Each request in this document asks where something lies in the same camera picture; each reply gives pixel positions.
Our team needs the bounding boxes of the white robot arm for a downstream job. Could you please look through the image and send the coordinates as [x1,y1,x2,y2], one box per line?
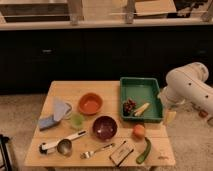
[158,62,213,127]

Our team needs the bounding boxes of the orange bowl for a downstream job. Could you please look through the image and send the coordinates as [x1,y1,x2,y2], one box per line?
[78,93,103,115]

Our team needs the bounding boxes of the green cucumber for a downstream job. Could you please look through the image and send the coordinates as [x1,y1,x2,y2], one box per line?
[136,138,151,164]

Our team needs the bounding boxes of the metal measuring cup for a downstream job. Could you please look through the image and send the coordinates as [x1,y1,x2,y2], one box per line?
[57,139,72,156]

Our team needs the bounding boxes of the dark red grapes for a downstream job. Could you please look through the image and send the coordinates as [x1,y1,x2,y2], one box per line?
[123,99,136,116]

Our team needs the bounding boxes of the silver fork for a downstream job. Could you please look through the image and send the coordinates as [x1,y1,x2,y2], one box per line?
[80,143,115,159]

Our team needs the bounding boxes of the orange peach fruit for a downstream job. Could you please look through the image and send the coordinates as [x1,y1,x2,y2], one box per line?
[133,124,145,139]

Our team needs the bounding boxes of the green plastic tray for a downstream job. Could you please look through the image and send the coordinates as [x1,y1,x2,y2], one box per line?
[120,77,163,123]

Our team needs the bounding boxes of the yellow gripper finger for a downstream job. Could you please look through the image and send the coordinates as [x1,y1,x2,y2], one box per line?
[163,110,176,125]

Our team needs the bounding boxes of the white handled tool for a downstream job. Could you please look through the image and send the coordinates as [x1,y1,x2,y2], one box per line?
[38,130,88,155]

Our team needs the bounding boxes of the dark purple bowl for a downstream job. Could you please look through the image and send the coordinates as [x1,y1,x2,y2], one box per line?
[92,116,117,141]

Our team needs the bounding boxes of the small green cup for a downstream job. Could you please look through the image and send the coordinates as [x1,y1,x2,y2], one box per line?
[70,114,84,130]

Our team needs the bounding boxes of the light wooden table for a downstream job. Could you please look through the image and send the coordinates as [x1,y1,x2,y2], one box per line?
[25,81,175,169]

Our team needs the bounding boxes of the light blue cloth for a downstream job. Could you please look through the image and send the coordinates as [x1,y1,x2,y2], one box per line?
[53,98,70,122]

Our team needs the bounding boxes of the black and tan box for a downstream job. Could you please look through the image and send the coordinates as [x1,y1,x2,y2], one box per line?
[109,141,134,167]

